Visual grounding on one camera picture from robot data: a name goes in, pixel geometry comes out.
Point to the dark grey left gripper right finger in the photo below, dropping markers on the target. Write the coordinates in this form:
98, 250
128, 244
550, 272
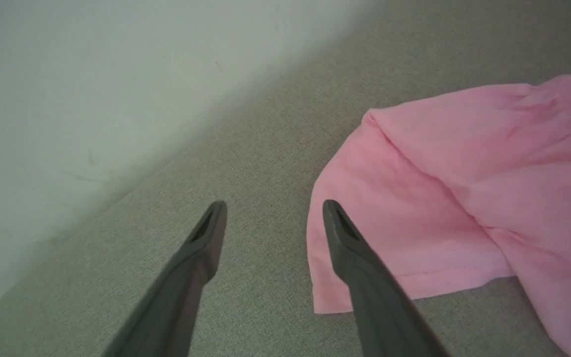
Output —
374, 292

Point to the pink garment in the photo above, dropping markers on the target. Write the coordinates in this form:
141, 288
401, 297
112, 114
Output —
464, 188

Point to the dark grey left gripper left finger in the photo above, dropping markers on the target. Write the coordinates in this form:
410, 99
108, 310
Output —
176, 292

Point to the grey fabric sofa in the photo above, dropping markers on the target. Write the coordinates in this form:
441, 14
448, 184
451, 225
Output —
246, 163

